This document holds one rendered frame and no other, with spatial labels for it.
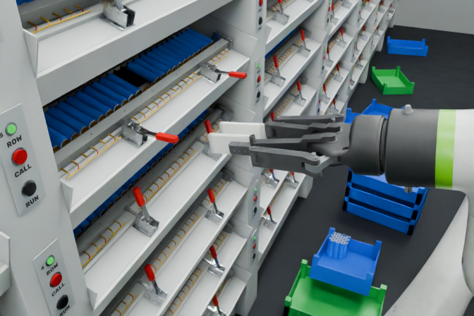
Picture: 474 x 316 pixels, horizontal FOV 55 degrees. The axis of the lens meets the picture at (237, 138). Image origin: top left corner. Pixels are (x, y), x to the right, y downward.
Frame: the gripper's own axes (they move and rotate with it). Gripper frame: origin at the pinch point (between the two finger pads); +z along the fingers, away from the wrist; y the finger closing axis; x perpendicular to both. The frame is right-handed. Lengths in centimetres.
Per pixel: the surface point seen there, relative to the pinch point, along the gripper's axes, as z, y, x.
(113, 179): 16.7, -8.7, -3.1
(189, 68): 20.3, 22.4, 2.7
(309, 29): 24, 112, -15
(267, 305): 29, 50, -94
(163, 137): 12.1, -0.7, -0.1
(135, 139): 17.3, -1.1, -0.5
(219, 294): 35, 33, -73
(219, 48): 20.1, 35.5, 2.5
